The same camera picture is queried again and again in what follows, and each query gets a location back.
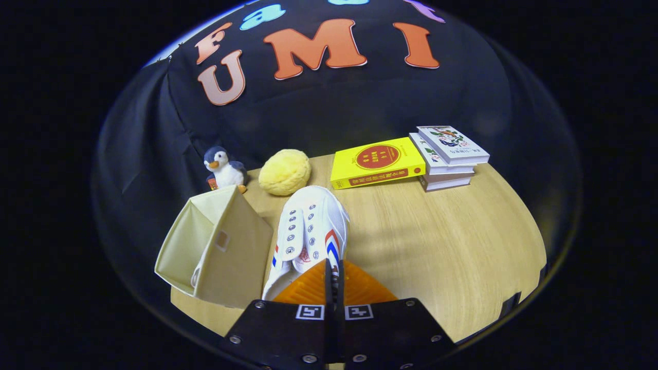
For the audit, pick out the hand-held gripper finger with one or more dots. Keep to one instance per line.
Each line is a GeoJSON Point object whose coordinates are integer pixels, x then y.
{"type": "Point", "coordinates": [341, 294]}
{"type": "Point", "coordinates": [329, 295]}

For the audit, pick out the white canvas shoe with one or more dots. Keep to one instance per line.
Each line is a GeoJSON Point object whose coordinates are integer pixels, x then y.
{"type": "Point", "coordinates": [313, 221]}

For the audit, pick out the cream fabric storage box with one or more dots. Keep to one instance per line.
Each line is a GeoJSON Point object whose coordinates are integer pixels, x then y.
{"type": "Point", "coordinates": [236, 257]}

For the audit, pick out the yellow book with red circle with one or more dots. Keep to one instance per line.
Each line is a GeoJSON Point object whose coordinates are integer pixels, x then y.
{"type": "Point", "coordinates": [349, 169]}

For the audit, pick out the yellow fluffy plush ball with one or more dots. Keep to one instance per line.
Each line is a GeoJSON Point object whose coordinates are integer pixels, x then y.
{"type": "Point", "coordinates": [284, 172]}

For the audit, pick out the white book with brown spine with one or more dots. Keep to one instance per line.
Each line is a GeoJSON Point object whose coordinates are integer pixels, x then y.
{"type": "Point", "coordinates": [444, 181]}

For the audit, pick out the penguin plush toy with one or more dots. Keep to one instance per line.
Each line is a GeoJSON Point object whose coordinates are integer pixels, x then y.
{"type": "Point", "coordinates": [226, 174]}

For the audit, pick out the white illustrated book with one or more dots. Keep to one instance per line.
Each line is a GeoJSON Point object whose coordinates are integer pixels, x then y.
{"type": "Point", "coordinates": [429, 156]}
{"type": "Point", "coordinates": [452, 144]}

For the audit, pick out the black backdrop cloth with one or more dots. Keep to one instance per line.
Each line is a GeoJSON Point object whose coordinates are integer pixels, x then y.
{"type": "Point", "coordinates": [360, 103]}

